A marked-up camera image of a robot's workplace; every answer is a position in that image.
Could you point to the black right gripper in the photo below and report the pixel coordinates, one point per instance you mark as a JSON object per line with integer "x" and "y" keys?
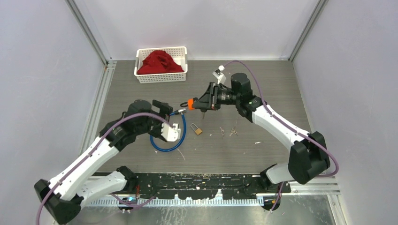
{"x": 210, "y": 100}

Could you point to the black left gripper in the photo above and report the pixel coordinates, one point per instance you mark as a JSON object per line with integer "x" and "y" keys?
{"x": 164, "y": 110}

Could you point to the black headed key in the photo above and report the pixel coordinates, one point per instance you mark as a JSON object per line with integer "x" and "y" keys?
{"x": 203, "y": 114}

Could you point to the orange black padlock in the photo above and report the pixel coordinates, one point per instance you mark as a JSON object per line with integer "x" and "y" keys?
{"x": 189, "y": 103}

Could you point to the brass padlock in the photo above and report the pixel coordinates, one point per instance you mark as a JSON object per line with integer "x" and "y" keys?
{"x": 196, "y": 129}

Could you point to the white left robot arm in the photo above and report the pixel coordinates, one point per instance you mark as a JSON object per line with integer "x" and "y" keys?
{"x": 68, "y": 192}

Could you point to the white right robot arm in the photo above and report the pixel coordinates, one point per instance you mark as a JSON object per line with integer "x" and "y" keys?
{"x": 307, "y": 151}

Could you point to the silver key bunch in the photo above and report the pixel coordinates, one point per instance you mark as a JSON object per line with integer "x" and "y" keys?
{"x": 233, "y": 131}

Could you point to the red cloth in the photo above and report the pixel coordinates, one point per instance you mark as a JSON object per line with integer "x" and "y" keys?
{"x": 159, "y": 62}

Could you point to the white perforated plastic basket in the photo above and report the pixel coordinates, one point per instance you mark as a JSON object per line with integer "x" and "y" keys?
{"x": 179, "y": 55}

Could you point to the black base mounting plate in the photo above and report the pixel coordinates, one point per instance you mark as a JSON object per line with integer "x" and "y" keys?
{"x": 199, "y": 186}

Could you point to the blue cable lock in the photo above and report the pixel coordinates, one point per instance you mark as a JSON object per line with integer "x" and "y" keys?
{"x": 183, "y": 129}

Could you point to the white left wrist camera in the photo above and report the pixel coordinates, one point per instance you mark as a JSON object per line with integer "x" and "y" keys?
{"x": 171, "y": 133}

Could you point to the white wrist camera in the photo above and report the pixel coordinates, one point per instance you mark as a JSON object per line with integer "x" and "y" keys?
{"x": 219, "y": 75}
{"x": 171, "y": 133}

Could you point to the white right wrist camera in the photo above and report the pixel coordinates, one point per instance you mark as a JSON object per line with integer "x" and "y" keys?
{"x": 219, "y": 75}

